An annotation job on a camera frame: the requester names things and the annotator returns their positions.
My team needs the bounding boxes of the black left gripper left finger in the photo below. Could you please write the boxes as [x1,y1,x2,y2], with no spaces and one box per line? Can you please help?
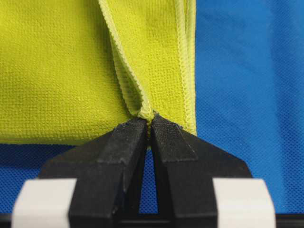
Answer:
[11,118,148,228]

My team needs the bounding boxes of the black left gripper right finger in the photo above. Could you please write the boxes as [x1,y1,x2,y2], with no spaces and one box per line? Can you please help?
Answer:
[151,114,276,228]

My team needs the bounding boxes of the yellow-green towel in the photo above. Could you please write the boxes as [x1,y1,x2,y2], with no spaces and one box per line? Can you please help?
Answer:
[0,0,196,145]

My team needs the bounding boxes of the blue table cloth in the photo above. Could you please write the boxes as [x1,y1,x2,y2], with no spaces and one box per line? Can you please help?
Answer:
[0,0,304,216]

